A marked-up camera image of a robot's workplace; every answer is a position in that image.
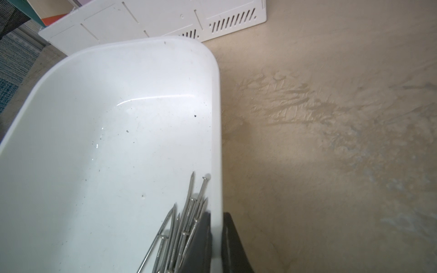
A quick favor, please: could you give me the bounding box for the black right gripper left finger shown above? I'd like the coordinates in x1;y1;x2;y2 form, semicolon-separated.
179;212;212;273

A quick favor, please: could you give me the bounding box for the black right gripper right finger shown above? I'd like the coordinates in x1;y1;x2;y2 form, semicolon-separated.
221;212;254;273

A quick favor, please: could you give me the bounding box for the steel nail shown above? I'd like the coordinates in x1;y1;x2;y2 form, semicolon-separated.
166;172;195;273
179;177;209;269
137;205;176;273

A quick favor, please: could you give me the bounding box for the white plastic storage box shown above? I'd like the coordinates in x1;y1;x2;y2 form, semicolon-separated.
1;36;223;273

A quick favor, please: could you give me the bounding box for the white perforated file organizer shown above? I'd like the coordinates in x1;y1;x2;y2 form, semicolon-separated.
39;0;267;55

